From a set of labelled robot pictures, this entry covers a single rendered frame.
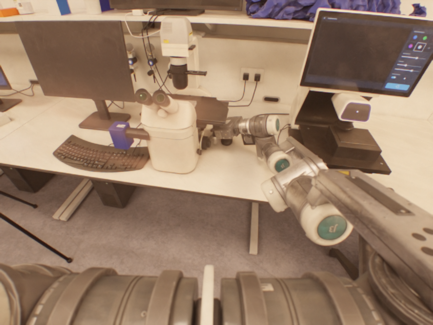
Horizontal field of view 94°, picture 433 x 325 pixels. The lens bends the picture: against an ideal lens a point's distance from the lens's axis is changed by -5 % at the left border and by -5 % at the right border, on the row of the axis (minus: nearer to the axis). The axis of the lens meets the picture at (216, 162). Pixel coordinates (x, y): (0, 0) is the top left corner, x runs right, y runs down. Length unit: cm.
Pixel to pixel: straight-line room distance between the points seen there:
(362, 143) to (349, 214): 70
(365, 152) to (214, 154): 63
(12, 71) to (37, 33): 111
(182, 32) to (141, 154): 54
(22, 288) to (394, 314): 36
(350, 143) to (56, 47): 135
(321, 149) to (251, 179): 33
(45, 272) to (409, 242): 41
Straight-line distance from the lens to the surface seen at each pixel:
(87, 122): 144
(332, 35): 94
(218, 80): 152
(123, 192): 180
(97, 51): 117
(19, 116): 181
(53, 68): 136
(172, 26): 90
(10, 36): 225
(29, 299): 30
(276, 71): 148
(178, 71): 93
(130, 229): 173
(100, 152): 113
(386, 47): 102
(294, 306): 25
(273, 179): 61
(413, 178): 129
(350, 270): 161
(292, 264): 160
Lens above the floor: 140
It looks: 41 degrees down
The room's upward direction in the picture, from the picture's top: 1 degrees clockwise
